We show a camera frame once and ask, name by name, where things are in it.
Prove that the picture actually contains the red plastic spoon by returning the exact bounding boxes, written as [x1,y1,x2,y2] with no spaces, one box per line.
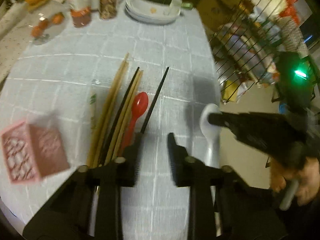
[118,92,149,156]

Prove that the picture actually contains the white plastic spoon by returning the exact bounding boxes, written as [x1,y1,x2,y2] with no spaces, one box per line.
[199,103,221,168]

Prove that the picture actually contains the dried fruit snack jar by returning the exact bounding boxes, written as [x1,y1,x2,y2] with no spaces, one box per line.
[99,0,117,20]

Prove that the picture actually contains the cardboard boxes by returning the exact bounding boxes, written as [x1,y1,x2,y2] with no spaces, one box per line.
[196,0,241,32]

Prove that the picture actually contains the person's right hand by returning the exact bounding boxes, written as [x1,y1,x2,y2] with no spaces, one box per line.
[270,157,319,206]

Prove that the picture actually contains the white bowl pan green handle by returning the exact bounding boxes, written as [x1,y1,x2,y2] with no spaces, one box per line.
[132,0,194,15]

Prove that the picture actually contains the red spice jar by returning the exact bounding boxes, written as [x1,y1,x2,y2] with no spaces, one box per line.
[67,0,91,28]

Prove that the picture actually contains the grey checked tablecloth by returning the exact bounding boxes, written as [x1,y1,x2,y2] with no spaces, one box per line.
[1,8,220,239]

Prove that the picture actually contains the paper disposable chopsticks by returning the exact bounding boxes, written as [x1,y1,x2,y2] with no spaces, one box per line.
[89,79,100,133]

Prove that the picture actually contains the stacked white plates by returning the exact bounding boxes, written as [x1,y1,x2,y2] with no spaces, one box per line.
[125,0,181,25]

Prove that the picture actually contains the clear glass jar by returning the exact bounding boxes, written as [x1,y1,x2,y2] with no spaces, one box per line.
[27,1,70,46]

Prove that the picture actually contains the wooden chopstick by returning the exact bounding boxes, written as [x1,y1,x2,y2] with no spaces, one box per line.
[102,67,141,165]
[92,62,128,167]
[86,52,129,167]
[112,70,143,160]

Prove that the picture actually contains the pink perforated utensil holder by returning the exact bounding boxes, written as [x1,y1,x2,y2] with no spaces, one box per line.
[1,120,70,184]

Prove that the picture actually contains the black wire rack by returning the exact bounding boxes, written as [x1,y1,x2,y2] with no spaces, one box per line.
[211,0,310,103]

